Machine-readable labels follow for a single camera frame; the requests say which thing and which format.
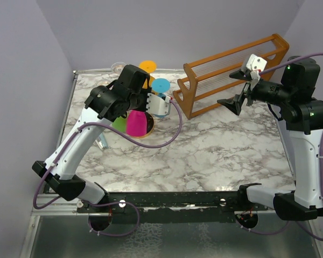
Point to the orange plastic goblet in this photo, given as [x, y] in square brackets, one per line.
[149, 67]

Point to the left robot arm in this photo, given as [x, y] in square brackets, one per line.
[102, 107]

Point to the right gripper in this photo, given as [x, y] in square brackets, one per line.
[235, 102]

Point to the black base frame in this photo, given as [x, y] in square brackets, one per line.
[170, 207]

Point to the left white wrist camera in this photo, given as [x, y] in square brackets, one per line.
[158, 106]

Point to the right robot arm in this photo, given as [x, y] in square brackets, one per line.
[303, 115]

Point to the teal plastic goblet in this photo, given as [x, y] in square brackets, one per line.
[161, 86]

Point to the pink plastic goblet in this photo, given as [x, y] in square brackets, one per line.
[136, 124]

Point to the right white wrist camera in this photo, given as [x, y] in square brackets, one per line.
[252, 67]

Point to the clear wine glass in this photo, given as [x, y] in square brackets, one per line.
[102, 83]
[117, 67]

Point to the wooden rack with clear rods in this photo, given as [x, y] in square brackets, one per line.
[210, 76]

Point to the light blue stapler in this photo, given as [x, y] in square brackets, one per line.
[101, 142]

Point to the gold wire wine glass rack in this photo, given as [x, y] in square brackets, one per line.
[150, 125]

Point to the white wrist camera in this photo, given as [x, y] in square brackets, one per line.
[158, 106]
[252, 67]

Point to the green plastic goblet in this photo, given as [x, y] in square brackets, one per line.
[120, 124]

